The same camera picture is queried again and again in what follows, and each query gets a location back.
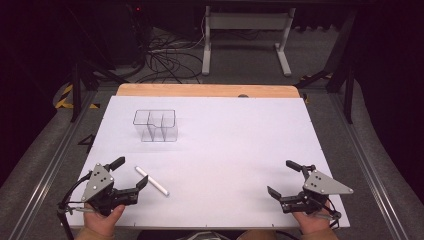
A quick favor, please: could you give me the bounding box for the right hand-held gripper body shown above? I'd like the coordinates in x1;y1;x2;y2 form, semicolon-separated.
279;164;355;215

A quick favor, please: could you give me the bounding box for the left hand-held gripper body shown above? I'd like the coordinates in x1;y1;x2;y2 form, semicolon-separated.
81;162;140;217

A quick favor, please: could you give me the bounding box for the white stick pen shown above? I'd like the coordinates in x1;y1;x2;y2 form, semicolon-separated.
134;165;171;197

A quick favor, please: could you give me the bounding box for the clear acrylic organizer box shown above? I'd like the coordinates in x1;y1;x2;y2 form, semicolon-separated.
132;109;179;143

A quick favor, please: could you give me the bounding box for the person's right hand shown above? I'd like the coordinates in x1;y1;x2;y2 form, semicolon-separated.
292;201;335;235

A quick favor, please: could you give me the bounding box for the person's left hand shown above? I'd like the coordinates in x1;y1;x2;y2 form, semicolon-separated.
82;203;127;238

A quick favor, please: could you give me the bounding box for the white paper sheet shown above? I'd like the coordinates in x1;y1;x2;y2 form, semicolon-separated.
61;95;351;231

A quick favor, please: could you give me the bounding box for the yellow black hazard tape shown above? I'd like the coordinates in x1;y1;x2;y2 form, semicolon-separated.
54;83;101;110

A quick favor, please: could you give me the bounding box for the black metal stand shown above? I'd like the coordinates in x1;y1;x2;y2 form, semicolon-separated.
293;9;357;125
63;6;132;123

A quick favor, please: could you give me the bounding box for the wooden table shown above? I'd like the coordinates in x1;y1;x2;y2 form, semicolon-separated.
115;83;301;100

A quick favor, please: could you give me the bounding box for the dark equipment cabinet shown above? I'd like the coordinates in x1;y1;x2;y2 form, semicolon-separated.
96;2;149;69

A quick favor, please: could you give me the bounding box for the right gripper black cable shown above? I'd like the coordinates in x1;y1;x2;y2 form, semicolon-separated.
320;201;343;231

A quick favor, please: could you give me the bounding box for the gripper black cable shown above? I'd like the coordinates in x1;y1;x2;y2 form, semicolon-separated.
56;170;93;240
320;201;343;231

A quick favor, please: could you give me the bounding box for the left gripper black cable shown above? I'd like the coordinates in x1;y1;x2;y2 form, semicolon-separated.
56;170;93;240

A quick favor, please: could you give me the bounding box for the black triangular bracket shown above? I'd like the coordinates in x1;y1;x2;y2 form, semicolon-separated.
77;133;97;155

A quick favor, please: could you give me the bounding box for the aluminium floor rail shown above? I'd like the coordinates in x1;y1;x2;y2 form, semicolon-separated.
327;92;410;240
6;89;98;240

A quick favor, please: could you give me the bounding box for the bundle of floor cables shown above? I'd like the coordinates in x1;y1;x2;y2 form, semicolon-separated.
133;19;205;85

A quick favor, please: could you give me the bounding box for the white metal desk frame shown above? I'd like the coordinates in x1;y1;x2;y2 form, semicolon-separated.
201;5;297;78

